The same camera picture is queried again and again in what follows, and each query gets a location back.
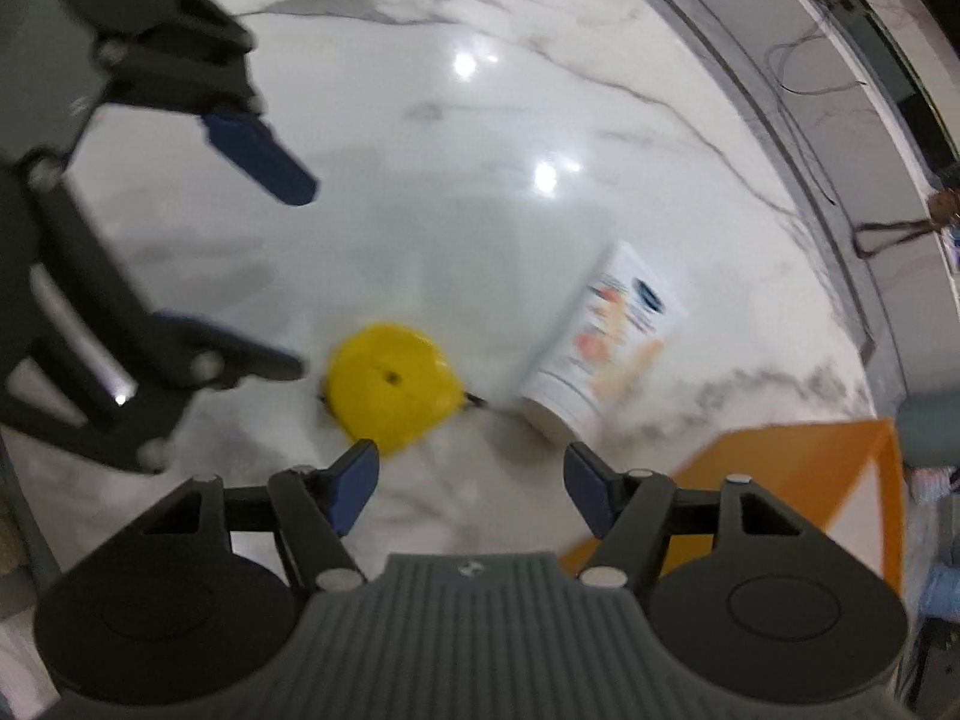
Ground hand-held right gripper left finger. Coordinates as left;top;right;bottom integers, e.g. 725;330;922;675
141;439;381;592

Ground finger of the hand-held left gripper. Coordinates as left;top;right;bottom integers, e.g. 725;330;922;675
0;154;310;475
58;0;321;206

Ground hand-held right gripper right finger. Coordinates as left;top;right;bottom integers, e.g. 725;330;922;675
564;441;809;590

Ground yellow tape measure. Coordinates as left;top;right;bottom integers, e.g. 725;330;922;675
319;322;488;457

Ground white fruit print tube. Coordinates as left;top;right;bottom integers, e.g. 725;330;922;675
520;240;689;445

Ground orange storage bin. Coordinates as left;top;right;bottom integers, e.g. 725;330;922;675
559;418;910;620

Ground black cable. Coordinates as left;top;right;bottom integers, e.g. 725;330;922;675
769;15;880;365

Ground brown bag strap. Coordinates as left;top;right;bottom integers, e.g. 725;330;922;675
851;187;960;260

